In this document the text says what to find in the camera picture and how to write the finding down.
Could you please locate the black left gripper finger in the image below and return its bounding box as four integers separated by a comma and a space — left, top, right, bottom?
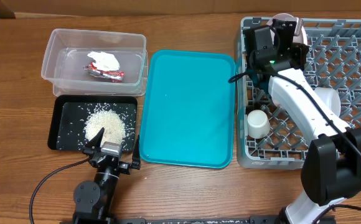
131, 136, 141, 170
85, 128, 105, 151

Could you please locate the large white plate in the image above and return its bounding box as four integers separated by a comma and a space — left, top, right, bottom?
266, 13, 307, 45

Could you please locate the red snack wrapper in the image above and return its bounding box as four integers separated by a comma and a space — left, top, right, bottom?
83, 63, 124, 83

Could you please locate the grey bowl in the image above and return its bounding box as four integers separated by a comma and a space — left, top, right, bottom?
314, 87, 341, 116

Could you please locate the white napkin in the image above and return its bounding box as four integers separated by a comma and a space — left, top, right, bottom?
87, 52, 120, 71

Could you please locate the white cup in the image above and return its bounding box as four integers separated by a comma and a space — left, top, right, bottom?
247, 110, 270, 139

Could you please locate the pink-white bowl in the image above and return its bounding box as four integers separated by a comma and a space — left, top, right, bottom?
271, 96, 281, 107

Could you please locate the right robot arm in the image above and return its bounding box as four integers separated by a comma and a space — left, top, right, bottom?
249, 20, 361, 223

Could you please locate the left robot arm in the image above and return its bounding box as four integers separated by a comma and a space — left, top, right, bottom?
72, 128, 141, 224

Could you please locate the grey dishwasher rack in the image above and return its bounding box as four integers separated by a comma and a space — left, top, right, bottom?
237, 18, 361, 170

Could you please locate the pile of rice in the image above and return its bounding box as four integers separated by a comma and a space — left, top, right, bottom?
84, 111, 126, 144

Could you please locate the black plastic tray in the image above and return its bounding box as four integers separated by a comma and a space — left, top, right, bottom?
47, 95, 138, 152

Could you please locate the teal serving tray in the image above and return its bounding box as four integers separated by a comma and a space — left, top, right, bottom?
139, 50, 236, 169

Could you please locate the clear plastic bin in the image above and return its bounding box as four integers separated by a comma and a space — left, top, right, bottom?
41, 29, 148, 96

